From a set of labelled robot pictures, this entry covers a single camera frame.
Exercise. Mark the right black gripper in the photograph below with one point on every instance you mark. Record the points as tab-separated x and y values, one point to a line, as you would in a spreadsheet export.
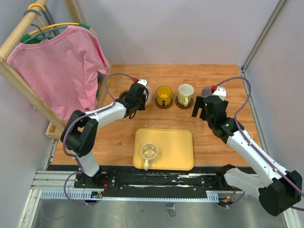
199	103

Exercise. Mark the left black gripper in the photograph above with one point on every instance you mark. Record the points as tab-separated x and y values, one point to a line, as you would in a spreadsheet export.
142	107

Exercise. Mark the purple translucent cup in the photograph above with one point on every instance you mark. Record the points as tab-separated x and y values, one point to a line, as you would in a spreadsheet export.
206	92

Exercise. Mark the dark cork coaster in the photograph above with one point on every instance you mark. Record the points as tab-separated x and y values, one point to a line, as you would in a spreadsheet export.
123	94

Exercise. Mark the pink translucent cup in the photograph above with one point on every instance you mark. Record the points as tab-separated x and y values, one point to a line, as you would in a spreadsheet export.
149	99

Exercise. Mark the white cup green handle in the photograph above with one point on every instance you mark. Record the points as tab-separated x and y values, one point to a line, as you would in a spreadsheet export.
186	92

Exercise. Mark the dark brown wooden coaster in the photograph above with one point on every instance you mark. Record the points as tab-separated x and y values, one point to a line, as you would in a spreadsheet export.
181	106

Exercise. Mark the yellow translucent cup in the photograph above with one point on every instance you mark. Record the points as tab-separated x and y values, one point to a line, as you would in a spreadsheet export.
164	95

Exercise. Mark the clear cup white handle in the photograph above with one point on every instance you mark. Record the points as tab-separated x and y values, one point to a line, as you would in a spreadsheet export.
149	153

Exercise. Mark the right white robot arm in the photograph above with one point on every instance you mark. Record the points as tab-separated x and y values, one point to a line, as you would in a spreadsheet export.
276	188

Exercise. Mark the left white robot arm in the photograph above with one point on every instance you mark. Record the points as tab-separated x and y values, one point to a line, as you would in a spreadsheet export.
78	137

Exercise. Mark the yellow plastic tray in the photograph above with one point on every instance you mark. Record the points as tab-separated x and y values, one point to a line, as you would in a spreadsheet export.
175	149

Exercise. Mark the pink t-shirt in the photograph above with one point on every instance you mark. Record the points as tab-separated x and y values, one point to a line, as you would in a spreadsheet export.
63	70

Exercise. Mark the wooden clothes rack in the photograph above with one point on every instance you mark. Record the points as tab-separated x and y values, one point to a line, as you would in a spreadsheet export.
14	78

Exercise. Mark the yellow clothes hanger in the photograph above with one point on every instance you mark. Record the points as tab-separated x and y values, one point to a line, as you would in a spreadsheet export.
75	14

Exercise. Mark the grey clothes hanger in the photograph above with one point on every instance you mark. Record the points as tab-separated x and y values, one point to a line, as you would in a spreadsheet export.
25	38

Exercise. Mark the green garment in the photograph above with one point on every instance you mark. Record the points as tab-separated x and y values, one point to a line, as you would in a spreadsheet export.
37	37

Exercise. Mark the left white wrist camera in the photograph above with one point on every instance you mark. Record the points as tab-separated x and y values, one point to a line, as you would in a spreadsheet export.
143	82

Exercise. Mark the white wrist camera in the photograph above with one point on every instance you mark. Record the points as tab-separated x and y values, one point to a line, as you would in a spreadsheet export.
219	91
143	82

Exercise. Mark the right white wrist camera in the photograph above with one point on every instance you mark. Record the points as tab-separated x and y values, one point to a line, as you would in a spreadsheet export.
219	91

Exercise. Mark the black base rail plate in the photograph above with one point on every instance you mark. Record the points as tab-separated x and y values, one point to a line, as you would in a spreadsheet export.
129	183

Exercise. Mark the aluminium frame post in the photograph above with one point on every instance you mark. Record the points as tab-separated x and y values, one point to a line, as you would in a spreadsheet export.
265	31

